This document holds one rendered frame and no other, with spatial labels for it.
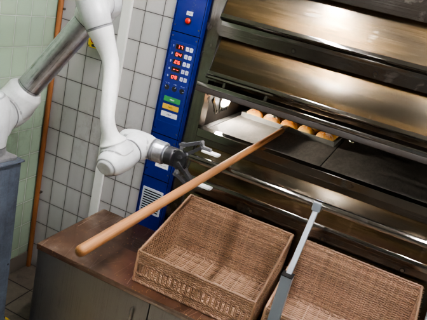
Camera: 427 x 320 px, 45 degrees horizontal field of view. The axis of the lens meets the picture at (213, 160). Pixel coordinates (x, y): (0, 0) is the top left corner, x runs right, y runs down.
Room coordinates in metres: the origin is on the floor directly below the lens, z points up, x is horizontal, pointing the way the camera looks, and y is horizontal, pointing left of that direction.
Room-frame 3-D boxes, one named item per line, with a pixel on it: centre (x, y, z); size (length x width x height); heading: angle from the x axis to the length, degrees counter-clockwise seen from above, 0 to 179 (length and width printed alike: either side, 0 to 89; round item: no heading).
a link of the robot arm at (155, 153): (1.89, 0.21, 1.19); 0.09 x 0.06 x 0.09; 160
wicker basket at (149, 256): (2.04, -0.11, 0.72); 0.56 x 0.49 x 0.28; 71
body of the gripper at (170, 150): (1.87, 0.14, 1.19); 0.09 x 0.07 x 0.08; 70
